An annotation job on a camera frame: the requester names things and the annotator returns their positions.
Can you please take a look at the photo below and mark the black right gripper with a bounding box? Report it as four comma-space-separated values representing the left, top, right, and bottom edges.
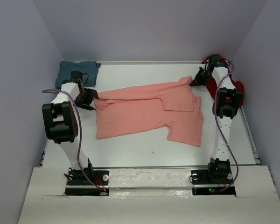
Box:
189, 67, 213, 86

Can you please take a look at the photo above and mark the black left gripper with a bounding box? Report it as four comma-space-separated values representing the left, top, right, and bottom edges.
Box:
73, 88, 98, 111

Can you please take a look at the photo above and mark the pink t-shirt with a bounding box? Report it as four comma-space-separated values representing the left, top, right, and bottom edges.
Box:
94, 76, 204, 147

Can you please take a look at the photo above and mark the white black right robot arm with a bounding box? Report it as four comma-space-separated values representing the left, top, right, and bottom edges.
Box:
189, 54, 243, 191

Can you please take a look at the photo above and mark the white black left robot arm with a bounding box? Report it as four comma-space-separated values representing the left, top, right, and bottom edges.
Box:
42, 70, 98, 187

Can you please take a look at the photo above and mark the crumpled red t-shirt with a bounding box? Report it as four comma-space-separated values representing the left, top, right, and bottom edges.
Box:
202, 56, 245, 107

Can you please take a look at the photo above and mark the folded teal t-shirt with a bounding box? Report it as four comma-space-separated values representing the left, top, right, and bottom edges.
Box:
55, 61, 101, 89

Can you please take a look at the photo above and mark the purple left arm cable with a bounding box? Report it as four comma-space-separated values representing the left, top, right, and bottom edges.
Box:
42, 88, 105, 189

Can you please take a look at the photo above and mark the white table edge rail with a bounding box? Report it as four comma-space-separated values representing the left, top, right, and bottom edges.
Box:
98, 61, 202, 65

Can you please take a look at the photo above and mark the aluminium front rail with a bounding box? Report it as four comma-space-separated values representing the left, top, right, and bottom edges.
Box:
94, 166, 197, 169

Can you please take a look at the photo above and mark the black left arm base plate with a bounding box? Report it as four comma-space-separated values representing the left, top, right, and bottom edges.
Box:
63, 169, 110, 196

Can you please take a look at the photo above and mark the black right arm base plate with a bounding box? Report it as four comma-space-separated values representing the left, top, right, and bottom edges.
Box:
189, 169, 236, 196

